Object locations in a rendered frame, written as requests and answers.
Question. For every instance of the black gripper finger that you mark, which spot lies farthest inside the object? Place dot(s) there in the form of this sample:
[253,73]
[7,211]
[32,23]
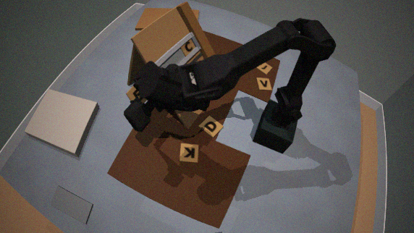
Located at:
[135,100]

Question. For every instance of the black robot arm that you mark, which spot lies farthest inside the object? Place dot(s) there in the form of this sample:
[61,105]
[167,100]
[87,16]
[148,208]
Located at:
[218,74]

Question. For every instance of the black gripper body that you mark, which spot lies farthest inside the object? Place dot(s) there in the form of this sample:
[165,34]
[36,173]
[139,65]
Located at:
[138,114]

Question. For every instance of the tan cardboard-coloured slanted board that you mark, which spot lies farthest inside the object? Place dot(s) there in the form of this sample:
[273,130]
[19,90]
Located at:
[160,43]

